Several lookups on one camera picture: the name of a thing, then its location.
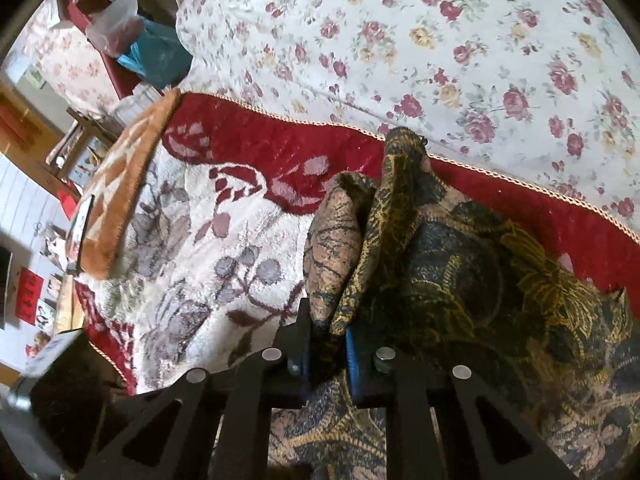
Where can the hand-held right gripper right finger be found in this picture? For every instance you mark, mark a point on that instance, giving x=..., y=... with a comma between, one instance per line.
x=356, y=365

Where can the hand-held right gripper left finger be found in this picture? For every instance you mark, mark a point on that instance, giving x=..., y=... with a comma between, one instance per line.
x=302, y=355

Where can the dark gold patterned garment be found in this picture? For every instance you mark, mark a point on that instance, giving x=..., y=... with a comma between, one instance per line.
x=450, y=270

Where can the red paper sheet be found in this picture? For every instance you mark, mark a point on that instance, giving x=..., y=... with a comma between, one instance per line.
x=27, y=295

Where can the red white floral blanket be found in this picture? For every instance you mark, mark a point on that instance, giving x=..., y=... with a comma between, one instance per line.
x=210, y=240

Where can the black flat device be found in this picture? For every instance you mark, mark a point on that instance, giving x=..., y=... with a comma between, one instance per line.
x=82, y=230

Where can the orange white patterned cushion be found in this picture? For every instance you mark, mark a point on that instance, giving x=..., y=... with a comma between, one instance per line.
x=120, y=185

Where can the white ribbed stack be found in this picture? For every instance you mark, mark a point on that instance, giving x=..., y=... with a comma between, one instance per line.
x=140, y=110

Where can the white rose print quilt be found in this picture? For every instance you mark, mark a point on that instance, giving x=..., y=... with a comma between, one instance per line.
x=425, y=60

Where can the teal plastic bag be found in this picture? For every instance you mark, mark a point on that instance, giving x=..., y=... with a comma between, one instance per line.
x=160, y=55

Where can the pale floral cloth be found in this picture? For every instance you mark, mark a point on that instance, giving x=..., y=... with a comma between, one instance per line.
x=75, y=65

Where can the clear plastic bag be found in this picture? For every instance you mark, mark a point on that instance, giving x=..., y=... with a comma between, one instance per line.
x=112, y=27

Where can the wooden frame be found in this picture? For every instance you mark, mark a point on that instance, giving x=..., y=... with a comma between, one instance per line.
x=75, y=145

